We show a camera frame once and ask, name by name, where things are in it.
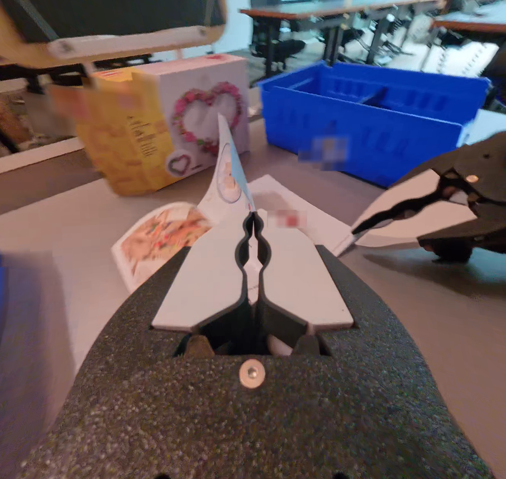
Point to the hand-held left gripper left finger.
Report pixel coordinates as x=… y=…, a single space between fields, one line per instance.
x=197 y=285

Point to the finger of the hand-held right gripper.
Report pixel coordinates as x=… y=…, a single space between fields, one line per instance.
x=403 y=194
x=427 y=224

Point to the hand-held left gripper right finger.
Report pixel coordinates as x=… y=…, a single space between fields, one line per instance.
x=308 y=285

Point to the blue divided plastic bin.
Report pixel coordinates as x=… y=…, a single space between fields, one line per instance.
x=395 y=143

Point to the lego instruction booklet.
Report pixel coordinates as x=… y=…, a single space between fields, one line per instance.
x=166 y=234

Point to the yellow white lego box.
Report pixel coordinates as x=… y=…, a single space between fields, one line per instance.
x=130 y=163

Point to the wood top office table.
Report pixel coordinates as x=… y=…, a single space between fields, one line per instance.
x=474 y=24
x=316 y=10

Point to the black office chair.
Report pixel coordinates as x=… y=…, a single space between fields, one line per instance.
x=276 y=48

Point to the bent plywood black chair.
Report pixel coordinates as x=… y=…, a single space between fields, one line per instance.
x=118 y=0

